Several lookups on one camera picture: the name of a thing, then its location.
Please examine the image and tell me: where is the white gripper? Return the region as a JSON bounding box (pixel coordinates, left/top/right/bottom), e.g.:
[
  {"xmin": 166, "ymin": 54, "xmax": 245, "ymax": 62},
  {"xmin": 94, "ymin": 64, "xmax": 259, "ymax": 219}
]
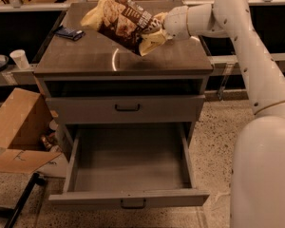
[{"xmin": 163, "ymin": 6, "xmax": 190, "ymax": 40}]

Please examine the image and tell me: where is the brown chip bag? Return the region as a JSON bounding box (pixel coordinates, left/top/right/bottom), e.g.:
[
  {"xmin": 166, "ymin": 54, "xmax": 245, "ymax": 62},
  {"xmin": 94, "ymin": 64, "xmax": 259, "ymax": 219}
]
[{"xmin": 81, "ymin": 0, "xmax": 169, "ymax": 56}]

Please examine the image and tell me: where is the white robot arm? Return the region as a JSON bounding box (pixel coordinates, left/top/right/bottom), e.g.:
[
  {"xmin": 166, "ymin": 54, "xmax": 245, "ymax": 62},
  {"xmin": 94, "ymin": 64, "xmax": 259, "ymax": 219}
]
[{"xmin": 163, "ymin": 0, "xmax": 285, "ymax": 228}]

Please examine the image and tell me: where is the grey drawer cabinet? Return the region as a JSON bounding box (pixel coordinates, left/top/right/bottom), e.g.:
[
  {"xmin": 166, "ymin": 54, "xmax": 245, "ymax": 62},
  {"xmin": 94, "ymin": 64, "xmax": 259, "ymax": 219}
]
[{"xmin": 33, "ymin": 0, "xmax": 214, "ymax": 163}]

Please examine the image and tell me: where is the closed grey upper drawer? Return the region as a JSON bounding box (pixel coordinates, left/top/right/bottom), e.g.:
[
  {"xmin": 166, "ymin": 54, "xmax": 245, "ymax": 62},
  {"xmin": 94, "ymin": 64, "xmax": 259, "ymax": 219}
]
[{"xmin": 47, "ymin": 96, "xmax": 205, "ymax": 124}]

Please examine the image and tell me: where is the open grey middle drawer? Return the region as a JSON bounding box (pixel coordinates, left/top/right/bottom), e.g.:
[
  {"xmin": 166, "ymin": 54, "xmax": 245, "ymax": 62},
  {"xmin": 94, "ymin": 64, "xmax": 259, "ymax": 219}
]
[{"xmin": 49, "ymin": 123, "xmax": 209, "ymax": 210}]

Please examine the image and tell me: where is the dark blue snack packet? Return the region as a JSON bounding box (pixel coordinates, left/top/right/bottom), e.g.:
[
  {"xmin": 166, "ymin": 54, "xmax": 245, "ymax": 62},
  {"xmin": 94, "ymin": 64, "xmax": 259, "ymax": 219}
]
[{"xmin": 54, "ymin": 26, "xmax": 86, "ymax": 41}]

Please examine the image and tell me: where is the white paper cup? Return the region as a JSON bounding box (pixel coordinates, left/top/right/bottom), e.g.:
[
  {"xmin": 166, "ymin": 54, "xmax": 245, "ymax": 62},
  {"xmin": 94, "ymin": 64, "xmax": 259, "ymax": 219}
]
[{"xmin": 9, "ymin": 49, "xmax": 29, "ymax": 69}]

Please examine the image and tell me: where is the brown cardboard box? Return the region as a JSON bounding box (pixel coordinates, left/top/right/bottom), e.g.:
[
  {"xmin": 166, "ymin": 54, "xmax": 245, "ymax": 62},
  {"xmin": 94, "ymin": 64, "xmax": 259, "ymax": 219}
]
[{"xmin": 0, "ymin": 88, "xmax": 66, "ymax": 178}]

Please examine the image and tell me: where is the black metal stand leg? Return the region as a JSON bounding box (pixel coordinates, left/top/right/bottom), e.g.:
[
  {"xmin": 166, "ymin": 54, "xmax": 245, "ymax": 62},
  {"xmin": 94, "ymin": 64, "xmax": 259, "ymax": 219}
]
[{"xmin": 0, "ymin": 173, "xmax": 46, "ymax": 228}]

